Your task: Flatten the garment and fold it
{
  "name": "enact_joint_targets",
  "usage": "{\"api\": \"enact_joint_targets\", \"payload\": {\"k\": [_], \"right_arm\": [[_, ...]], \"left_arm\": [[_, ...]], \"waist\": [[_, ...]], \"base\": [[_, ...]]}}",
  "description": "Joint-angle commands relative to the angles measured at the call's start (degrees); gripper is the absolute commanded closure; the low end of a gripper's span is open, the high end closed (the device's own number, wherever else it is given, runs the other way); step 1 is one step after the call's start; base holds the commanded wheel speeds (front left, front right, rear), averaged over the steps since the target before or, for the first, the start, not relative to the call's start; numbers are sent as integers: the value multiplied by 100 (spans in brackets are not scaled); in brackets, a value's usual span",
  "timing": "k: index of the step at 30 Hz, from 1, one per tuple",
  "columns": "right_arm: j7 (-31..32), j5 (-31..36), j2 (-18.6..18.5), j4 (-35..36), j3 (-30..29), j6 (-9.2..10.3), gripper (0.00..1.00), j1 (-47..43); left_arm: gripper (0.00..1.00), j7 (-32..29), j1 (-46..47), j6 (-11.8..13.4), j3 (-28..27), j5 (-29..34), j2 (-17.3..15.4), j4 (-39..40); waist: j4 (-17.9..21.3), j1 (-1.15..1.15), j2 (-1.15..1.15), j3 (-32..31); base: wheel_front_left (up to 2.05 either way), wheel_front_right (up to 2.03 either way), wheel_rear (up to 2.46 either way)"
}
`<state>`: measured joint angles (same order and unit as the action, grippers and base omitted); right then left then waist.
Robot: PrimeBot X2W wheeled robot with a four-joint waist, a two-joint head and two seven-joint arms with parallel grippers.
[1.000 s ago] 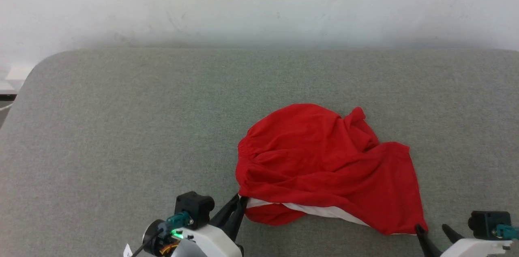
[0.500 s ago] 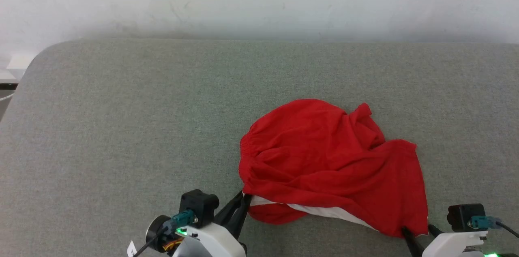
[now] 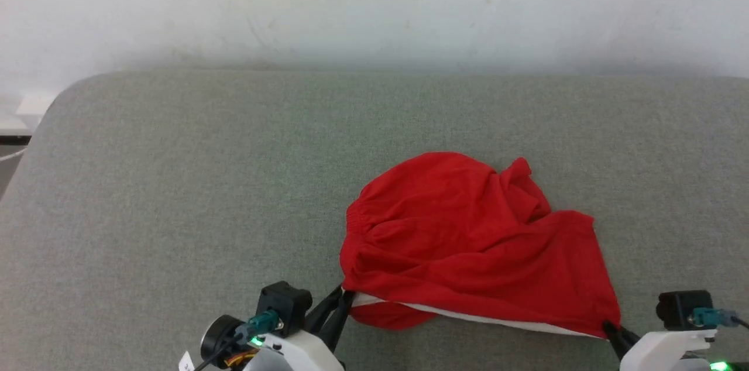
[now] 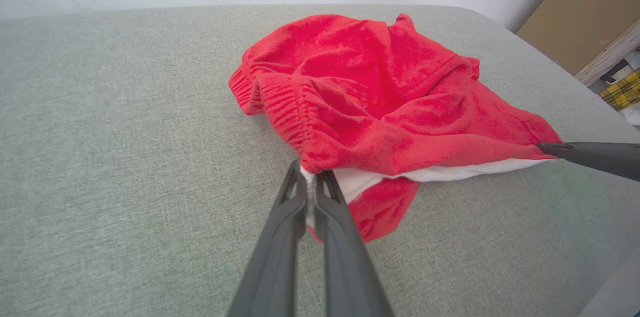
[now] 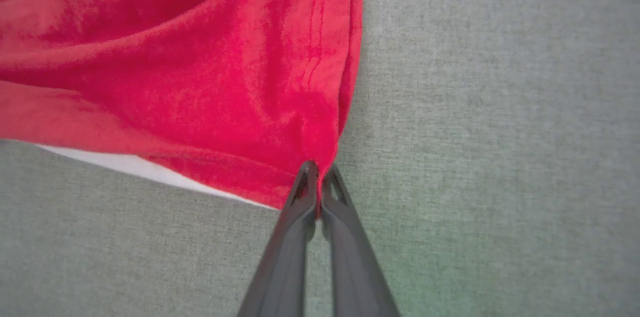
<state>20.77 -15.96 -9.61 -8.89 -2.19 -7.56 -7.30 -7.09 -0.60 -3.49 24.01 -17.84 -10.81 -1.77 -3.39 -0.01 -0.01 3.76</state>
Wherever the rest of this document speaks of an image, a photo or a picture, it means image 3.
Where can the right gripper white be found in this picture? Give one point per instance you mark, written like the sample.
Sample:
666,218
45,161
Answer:
661,350

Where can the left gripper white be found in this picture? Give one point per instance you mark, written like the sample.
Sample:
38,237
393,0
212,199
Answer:
298,353

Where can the red shorts with white trim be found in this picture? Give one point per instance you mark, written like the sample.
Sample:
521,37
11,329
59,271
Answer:
468,242

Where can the grey fabric sofa cushion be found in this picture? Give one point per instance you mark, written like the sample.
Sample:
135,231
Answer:
234,213

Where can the small white paper label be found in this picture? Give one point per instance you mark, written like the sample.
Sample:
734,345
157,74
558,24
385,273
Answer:
186,363

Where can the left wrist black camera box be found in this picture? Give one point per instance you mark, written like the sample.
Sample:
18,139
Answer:
284,306

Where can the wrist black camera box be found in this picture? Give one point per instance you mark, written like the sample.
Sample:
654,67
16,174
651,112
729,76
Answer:
284,306
681,309

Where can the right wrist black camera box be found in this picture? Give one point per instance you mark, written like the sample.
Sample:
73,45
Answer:
681,309

